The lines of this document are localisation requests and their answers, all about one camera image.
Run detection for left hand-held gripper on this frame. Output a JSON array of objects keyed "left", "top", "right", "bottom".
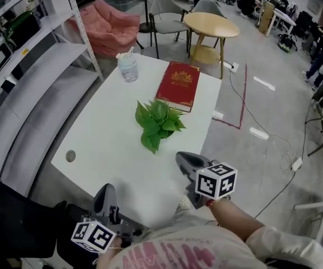
[{"left": 71, "top": 183, "right": 140, "bottom": 254}]

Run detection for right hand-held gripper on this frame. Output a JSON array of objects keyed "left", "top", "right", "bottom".
[{"left": 175, "top": 151, "right": 238, "bottom": 210}]

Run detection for green potted plant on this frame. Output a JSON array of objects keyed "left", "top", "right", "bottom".
[{"left": 135, "top": 99, "right": 188, "bottom": 155}]

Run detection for person's left forearm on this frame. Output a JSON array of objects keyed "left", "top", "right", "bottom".
[{"left": 109, "top": 237, "right": 123, "bottom": 252}]

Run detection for person's right forearm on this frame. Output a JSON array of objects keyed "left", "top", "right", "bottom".
[{"left": 205, "top": 198, "right": 266, "bottom": 243}]

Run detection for person's white shoe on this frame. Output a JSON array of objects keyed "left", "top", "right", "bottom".
[{"left": 177, "top": 194, "right": 191, "bottom": 211}]

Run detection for person's beige trousers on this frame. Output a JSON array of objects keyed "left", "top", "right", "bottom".
[{"left": 171, "top": 206, "right": 217, "bottom": 227}]

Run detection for person's white printed shirt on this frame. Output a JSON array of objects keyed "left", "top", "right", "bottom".
[{"left": 96, "top": 225, "right": 323, "bottom": 269}]

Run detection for black fabric chair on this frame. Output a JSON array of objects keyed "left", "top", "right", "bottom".
[{"left": 0, "top": 181, "right": 67, "bottom": 259}]

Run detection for red hardcover book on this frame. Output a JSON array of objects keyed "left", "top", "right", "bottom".
[{"left": 155, "top": 61, "right": 201, "bottom": 114}]

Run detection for clear plastic water bottle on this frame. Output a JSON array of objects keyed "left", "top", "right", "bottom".
[{"left": 115, "top": 46, "right": 139, "bottom": 83}]

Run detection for black and green backpack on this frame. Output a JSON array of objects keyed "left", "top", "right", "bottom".
[{"left": 278, "top": 34, "right": 294, "bottom": 53}]

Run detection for round wooden side table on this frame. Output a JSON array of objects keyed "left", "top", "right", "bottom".
[{"left": 183, "top": 12, "right": 240, "bottom": 80}]

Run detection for white metal shelving rack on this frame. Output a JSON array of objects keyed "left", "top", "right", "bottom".
[{"left": 0, "top": 0, "right": 105, "bottom": 197}]

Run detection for black fan stand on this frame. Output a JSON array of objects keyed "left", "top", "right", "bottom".
[{"left": 138, "top": 0, "right": 157, "bottom": 34}]

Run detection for grey chair with dark legs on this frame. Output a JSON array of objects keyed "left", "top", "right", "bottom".
[
  {"left": 190, "top": 0, "right": 228, "bottom": 20},
  {"left": 149, "top": 0, "right": 190, "bottom": 59}
]

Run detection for white office desk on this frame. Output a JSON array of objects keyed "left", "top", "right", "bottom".
[{"left": 266, "top": 8, "right": 298, "bottom": 38}]

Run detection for black office chair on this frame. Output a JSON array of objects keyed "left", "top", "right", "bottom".
[{"left": 292, "top": 11, "right": 315, "bottom": 39}]

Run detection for pink soft armchair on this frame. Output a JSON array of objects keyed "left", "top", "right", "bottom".
[{"left": 67, "top": 0, "right": 142, "bottom": 58}]

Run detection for black bag with green trim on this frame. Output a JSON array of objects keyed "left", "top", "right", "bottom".
[{"left": 4, "top": 11, "right": 42, "bottom": 50}]

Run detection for black floor cable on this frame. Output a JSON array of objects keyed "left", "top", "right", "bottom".
[{"left": 255, "top": 99, "right": 323, "bottom": 219}]

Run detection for white metal frame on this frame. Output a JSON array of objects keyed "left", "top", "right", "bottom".
[{"left": 293, "top": 197, "right": 323, "bottom": 265}]

